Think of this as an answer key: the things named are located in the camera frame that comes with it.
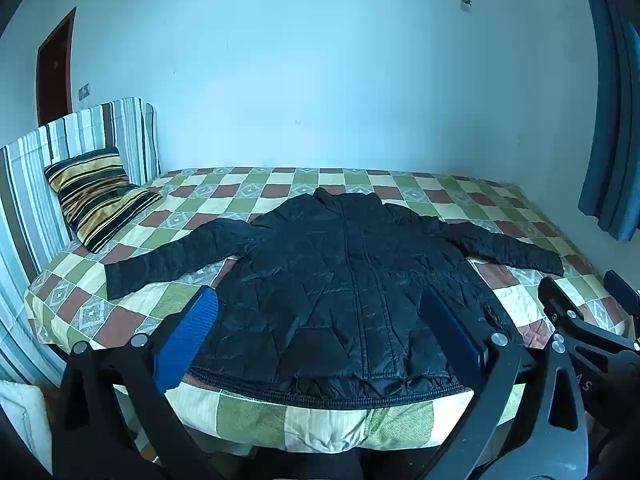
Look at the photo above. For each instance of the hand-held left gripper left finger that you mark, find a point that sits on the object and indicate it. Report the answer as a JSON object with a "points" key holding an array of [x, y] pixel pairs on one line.
{"points": [[186, 340]]}

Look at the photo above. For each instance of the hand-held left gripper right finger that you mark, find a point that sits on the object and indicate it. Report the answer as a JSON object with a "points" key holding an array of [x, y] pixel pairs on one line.
{"points": [[452, 335]]}

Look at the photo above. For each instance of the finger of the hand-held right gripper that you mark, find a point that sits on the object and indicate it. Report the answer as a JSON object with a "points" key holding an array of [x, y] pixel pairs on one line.
{"points": [[622, 290], [562, 305]]}

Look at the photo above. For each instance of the black puffer jacket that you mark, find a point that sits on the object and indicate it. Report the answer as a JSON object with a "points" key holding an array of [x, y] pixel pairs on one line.
{"points": [[325, 285]]}

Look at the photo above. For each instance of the blue curtain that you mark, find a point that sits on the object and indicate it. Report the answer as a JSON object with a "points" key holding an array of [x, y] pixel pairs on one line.
{"points": [[610, 135]]}

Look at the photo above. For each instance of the yellow black striped pillow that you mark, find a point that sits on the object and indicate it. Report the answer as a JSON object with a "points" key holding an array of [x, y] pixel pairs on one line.
{"points": [[95, 195]]}

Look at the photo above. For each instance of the white cloth bundle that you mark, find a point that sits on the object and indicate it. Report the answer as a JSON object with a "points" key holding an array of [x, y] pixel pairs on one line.
{"points": [[22, 425]]}

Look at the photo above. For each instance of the checkered bed blanket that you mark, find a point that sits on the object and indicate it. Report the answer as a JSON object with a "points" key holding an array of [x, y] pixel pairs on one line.
{"points": [[300, 180]]}

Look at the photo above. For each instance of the striped padded headboard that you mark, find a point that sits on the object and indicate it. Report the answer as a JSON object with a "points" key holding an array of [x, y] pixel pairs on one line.
{"points": [[30, 185]]}

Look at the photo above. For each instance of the brown wooden door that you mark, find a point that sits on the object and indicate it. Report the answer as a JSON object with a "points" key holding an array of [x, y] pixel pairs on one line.
{"points": [[55, 70]]}

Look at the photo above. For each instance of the wall switch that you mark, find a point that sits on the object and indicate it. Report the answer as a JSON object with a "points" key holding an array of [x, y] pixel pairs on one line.
{"points": [[84, 90]]}

